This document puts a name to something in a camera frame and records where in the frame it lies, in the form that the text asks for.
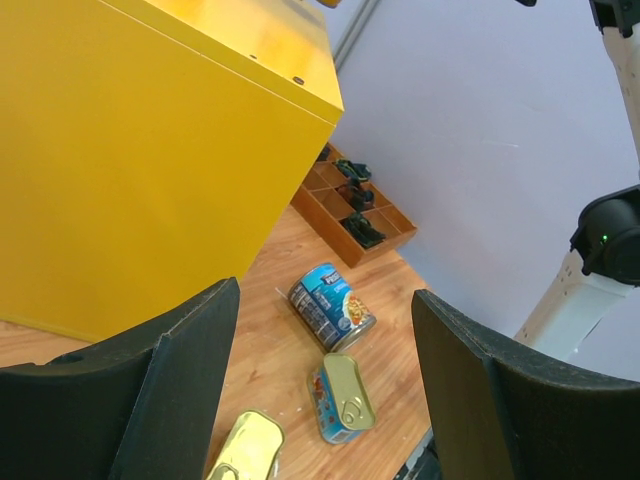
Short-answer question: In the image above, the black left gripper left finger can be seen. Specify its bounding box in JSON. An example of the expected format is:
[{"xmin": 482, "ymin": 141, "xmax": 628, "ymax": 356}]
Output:
[{"xmin": 1, "ymin": 278, "xmax": 240, "ymax": 479}]

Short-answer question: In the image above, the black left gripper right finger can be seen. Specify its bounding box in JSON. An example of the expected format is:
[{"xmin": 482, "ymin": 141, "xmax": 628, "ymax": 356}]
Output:
[{"xmin": 411, "ymin": 290, "xmax": 639, "ymax": 479}]

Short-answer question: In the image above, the blue Progresso soup can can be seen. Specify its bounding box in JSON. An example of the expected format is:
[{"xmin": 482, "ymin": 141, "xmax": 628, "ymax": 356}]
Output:
[{"xmin": 288, "ymin": 263, "xmax": 377, "ymax": 353}]

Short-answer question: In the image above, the gold flat tin left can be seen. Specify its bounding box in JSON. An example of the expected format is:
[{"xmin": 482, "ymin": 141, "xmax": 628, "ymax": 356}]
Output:
[{"xmin": 205, "ymin": 410, "xmax": 285, "ymax": 480}]

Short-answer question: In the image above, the gold flat tin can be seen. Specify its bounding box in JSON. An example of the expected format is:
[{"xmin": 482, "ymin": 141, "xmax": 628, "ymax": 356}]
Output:
[
  {"xmin": 205, "ymin": 410, "xmax": 285, "ymax": 480},
  {"xmin": 307, "ymin": 353, "xmax": 376, "ymax": 445}
]

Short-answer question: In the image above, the gold flat tin right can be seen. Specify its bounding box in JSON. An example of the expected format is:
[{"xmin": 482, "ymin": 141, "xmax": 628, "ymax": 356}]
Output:
[{"xmin": 307, "ymin": 353, "xmax": 376, "ymax": 445}]

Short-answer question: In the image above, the wooden compartment tray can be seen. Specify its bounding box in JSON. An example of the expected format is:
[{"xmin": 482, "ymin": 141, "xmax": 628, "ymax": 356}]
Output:
[{"xmin": 291, "ymin": 143, "xmax": 417, "ymax": 268}]

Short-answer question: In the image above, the yellow cabinet box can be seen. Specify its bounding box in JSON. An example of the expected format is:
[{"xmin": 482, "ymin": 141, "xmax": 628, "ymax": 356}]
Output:
[{"xmin": 1, "ymin": 1, "xmax": 344, "ymax": 342}]

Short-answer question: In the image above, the black cloth roll middle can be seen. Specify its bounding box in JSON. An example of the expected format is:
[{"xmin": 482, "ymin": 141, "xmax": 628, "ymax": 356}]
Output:
[{"xmin": 337, "ymin": 182, "xmax": 375, "ymax": 211}]

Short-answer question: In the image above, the black cloth roll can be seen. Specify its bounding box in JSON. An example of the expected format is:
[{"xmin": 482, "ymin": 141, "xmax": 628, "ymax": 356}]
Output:
[
  {"xmin": 337, "ymin": 182, "xmax": 375, "ymax": 211},
  {"xmin": 316, "ymin": 144, "xmax": 331, "ymax": 162}
]

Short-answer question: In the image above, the dark green patterned cloth roll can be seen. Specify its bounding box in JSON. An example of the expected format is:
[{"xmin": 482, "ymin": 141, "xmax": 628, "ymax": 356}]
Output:
[{"xmin": 334, "ymin": 158, "xmax": 372, "ymax": 182}]

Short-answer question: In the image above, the black cloth roll back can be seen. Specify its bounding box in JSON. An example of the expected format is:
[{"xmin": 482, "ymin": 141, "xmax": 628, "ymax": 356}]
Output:
[{"xmin": 316, "ymin": 144, "xmax": 331, "ymax": 162}]

